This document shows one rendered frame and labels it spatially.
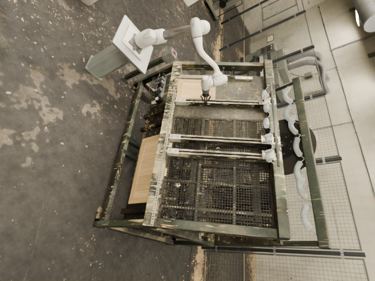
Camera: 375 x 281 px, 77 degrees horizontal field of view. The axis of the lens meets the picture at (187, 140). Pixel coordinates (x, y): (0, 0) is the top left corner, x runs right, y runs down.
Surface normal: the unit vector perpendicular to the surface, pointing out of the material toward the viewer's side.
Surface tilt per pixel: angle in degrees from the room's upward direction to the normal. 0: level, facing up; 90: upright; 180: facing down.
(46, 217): 0
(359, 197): 90
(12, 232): 0
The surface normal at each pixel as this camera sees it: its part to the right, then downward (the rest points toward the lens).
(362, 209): -0.55, -0.50
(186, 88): -0.07, -0.50
